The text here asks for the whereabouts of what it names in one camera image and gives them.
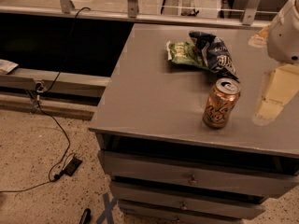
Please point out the green snack bag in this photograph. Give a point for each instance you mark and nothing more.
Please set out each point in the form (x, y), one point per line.
(184, 53)

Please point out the grey drawer cabinet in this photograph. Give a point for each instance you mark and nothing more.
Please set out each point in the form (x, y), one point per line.
(154, 109)

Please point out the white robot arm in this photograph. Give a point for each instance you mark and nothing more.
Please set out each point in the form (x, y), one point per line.
(283, 34)

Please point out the black cylindrical object on floor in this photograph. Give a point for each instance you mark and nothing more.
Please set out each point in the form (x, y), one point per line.
(85, 216)

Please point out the top grey drawer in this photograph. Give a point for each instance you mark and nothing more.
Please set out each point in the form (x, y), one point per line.
(196, 175)

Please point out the small black power box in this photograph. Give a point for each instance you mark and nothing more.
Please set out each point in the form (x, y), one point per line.
(72, 166)

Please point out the bottom grey drawer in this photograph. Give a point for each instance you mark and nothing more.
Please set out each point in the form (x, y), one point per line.
(174, 214)

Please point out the grey metal rail beam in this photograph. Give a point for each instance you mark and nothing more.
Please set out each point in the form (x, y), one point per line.
(66, 83)

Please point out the blue crumpled chip bag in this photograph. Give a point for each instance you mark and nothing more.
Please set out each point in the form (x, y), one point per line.
(214, 53)

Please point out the orange LaCroix soda can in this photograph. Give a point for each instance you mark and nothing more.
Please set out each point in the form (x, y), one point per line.
(220, 102)

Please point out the white paper on rail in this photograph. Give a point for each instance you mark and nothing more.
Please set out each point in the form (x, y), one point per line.
(7, 66)

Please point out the metal window frame railing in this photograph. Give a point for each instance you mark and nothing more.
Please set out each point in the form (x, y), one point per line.
(158, 11)

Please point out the grey drawer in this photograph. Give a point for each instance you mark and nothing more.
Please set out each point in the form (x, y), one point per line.
(174, 214)
(185, 201)
(196, 175)

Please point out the middle grey drawer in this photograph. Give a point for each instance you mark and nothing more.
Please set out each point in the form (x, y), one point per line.
(185, 201)

